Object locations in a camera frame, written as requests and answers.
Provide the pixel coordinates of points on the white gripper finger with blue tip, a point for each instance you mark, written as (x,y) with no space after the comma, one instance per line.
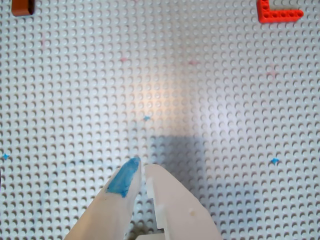
(112,207)

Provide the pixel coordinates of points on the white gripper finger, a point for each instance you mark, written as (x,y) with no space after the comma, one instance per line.
(180,212)

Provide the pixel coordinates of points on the brown lego technic beam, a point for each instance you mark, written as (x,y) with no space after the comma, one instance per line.
(21,7)

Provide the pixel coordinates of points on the gray studded lego baseplate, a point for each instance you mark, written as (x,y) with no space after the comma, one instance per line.
(160,75)

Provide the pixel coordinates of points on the red L-shaped lego beam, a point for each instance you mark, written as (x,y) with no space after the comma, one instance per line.
(268,15)

